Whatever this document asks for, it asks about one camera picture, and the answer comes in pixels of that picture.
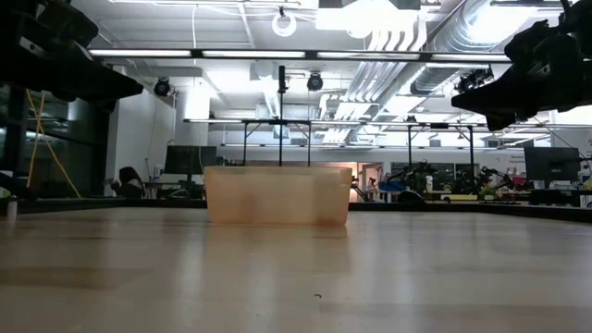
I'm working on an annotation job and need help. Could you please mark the orange translucent plastic basket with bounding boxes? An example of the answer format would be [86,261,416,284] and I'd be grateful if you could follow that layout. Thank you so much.
[203,165,353,228]

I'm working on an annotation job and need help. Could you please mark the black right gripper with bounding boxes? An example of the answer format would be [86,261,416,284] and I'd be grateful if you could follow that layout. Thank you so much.
[450,0,592,132]

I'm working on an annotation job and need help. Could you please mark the yellow crossed straps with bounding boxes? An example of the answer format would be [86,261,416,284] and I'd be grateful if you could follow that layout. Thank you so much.
[25,89,83,200]

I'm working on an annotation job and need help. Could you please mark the silver ventilation duct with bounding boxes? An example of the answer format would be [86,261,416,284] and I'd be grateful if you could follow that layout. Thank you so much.
[409,0,526,97]

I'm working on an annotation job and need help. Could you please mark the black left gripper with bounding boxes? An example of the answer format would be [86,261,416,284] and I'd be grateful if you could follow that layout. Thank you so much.
[0,0,145,114]

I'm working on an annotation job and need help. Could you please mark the person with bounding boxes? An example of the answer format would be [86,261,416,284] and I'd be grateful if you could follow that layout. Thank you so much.
[109,166,147,199]

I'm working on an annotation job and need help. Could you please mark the black background table frame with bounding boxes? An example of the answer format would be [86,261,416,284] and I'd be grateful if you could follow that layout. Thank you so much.
[406,122,475,186]
[242,118,314,167]

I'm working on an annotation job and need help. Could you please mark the white ring light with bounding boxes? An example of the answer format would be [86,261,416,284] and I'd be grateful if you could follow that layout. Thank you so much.
[271,9,298,38]

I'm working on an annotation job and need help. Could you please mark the black computer monitor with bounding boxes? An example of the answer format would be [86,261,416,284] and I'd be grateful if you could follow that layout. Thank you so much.
[165,145,218,176]
[524,146,582,190]

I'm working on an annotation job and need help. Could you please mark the black tripod stand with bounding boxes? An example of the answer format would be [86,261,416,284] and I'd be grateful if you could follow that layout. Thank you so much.
[276,64,289,167]

